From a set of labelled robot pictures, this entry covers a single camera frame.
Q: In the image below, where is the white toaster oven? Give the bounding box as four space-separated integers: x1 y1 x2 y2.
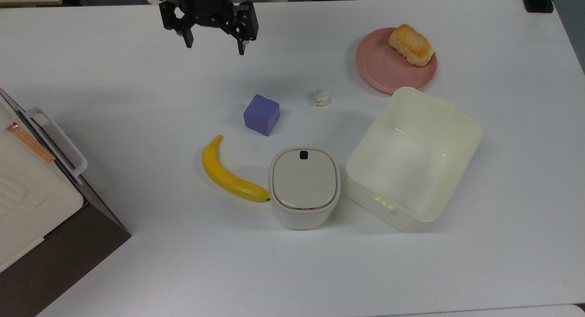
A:
0 88 132 317

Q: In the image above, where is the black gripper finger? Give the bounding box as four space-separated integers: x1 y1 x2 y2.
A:
159 1 194 49
228 1 259 56

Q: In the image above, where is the pink round plate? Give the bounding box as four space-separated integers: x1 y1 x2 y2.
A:
356 27 438 95

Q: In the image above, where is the cream plastic storage box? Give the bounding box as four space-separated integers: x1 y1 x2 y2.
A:
345 86 484 233

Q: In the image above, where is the yellow banana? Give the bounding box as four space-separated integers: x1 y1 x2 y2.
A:
202 134 271 203

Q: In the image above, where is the golden bread loaf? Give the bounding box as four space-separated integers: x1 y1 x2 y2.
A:
388 24 435 67

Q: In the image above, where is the purple cube block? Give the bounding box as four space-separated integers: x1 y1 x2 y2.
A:
243 94 280 137

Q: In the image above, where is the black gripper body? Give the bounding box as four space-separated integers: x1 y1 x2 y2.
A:
176 0 236 30

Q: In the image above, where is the white lidded trash bin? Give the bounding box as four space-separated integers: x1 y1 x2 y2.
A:
268 147 341 230

